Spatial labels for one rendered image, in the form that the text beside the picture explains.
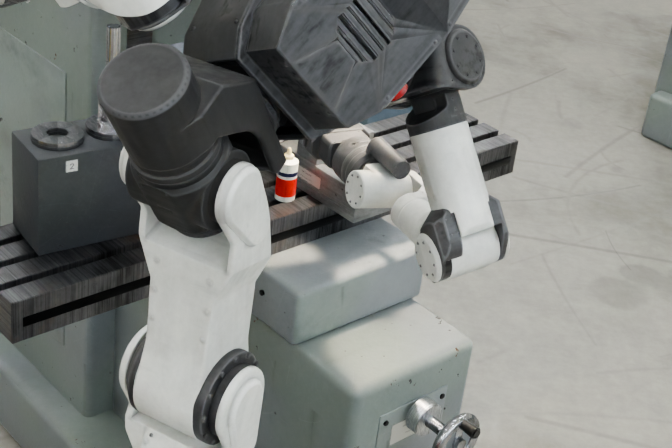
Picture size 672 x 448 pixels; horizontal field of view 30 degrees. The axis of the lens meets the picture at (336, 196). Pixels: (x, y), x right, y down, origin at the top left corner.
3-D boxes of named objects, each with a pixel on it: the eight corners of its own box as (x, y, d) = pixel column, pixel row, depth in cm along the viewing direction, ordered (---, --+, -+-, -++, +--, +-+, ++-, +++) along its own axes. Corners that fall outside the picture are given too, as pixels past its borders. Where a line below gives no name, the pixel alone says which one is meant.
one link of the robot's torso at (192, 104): (159, 133, 140) (240, 19, 147) (70, 99, 145) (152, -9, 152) (223, 258, 163) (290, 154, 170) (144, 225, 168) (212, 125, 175)
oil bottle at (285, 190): (299, 199, 244) (304, 149, 239) (283, 204, 241) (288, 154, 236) (286, 191, 246) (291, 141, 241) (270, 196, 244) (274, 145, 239)
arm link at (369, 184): (380, 189, 225) (410, 220, 216) (327, 189, 220) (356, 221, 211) (395, 132, 220) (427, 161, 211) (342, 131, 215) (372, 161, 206)
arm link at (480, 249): (439, 226, 210) (502, 285, 195) (385, 244, 207) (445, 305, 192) (438, 172, 205) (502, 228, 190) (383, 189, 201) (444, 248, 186)
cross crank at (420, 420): (489, 467, 235) (500, 417, 230) (445, 491, 228) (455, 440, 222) (430, 421, 245) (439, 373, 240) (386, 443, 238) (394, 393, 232)
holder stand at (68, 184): (153, 231, 228) (158, 132, 218) (38, 256, 216) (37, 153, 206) (124, 201, 236) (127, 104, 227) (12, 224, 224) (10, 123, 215)
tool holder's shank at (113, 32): (102, 82, 217) (104, 22, 212) (121, 83, 217) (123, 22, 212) (103, 90, 214) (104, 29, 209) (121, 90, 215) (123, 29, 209)
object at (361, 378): (436, 567, 272) (481, 340, 244) (324, 634, 252) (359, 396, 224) (216, 376, 323) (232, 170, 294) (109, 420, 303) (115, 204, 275)
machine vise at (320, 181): (409, 204, 247) (416, 155, 242) (353, 224, 238) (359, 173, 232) (295, 135, 269) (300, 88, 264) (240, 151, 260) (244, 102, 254)
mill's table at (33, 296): (513, 172, 283) (519, 141, 279) (12, 345, 206) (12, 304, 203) (440, 132, 297) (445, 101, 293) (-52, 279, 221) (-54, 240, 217)
